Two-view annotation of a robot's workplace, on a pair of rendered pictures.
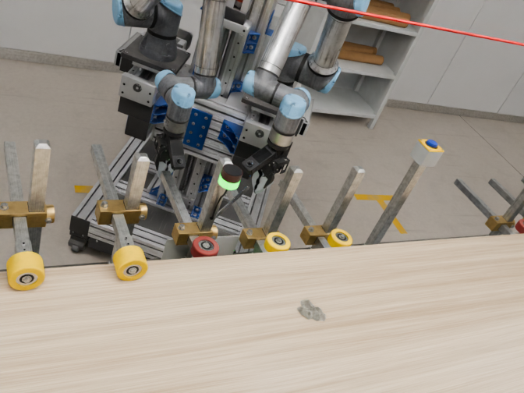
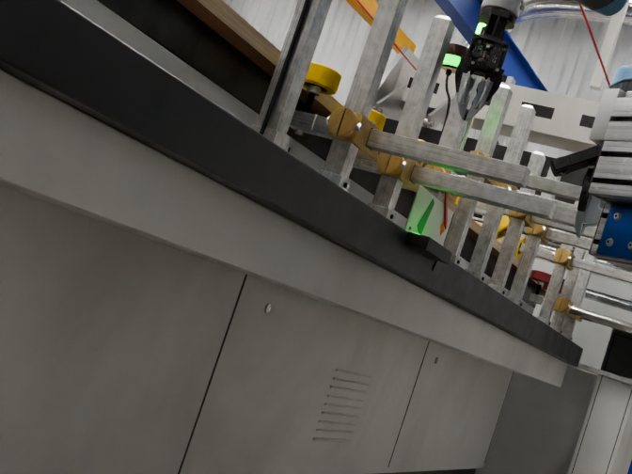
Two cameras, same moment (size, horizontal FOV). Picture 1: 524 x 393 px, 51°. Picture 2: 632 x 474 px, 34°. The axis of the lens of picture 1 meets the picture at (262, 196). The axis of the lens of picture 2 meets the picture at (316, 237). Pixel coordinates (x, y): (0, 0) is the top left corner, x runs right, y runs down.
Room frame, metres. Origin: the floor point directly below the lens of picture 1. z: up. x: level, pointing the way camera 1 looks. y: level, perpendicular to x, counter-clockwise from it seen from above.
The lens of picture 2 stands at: (3.13, -1.07, 0.50)
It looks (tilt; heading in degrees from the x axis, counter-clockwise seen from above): 4 degrees up; 152
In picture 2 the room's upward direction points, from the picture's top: 19 degrees clockwise
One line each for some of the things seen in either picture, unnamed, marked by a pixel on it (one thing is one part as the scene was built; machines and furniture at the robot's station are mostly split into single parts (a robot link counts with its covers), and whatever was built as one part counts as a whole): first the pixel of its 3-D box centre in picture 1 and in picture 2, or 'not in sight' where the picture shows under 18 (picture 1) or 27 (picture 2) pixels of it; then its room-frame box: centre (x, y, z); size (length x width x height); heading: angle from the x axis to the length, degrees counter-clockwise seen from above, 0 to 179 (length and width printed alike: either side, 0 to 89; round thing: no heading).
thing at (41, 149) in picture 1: (34, 216); (501, 192); (1.02, 0.53, 0.94); 0.04 x 0.04 x 0.48; 37
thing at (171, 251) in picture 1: (200, 247); (430, 221); (1.36, 0.12, 0.75); 0.26 x 0.01 x 0.10; 127
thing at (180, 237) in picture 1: (195, 233); (439, 181); (1.31, 0.15, 0.85); 0.14 x 0.06 x 0.05; 127
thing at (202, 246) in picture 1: (201, 257); not in sight; (1.21, 0.10, 0.85); 0.08 x 0.08 x 0.11
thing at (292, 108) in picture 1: (289, 114); not in sight; (1.52, 0.02, 1.25); 0.09 x 0.08 x 0.11; 176
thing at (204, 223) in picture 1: (206, 221); (445, 156); (1.32, 0.13, 0.90); 0.04 x 0.04 x 0.48; 37
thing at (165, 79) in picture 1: (174, 86); not in sight; (1.64, 0.41, 1.12); 0.11 x 0.11 x 0.08; 43
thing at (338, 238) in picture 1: (335, 247); (311, 96); (1.51, -0.30, 0.85); 0.08 x 0.08 x 0.11
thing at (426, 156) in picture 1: (426, 154); not in sight; (1.78, -0.48, 1.18); 0.07 x 0.07 x 0.08; 37
